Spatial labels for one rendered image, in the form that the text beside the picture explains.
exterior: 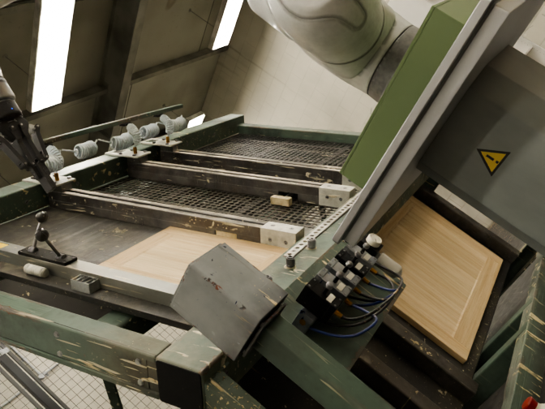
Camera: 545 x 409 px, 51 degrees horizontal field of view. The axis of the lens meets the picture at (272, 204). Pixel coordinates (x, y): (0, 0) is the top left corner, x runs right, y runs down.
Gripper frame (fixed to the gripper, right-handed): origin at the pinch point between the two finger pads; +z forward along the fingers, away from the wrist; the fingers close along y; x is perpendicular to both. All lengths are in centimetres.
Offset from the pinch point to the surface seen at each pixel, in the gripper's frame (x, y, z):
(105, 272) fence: -15.2, -11.7, 26.8
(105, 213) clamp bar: -50, -50, 7
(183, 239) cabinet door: -16, -44, 30
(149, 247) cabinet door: -20.1, -33.8, 26.8
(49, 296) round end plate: -118, -55, 20
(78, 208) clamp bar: -61, -50, -1
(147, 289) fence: -1.8, -10.0, 36.6
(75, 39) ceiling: -275, -312, -193
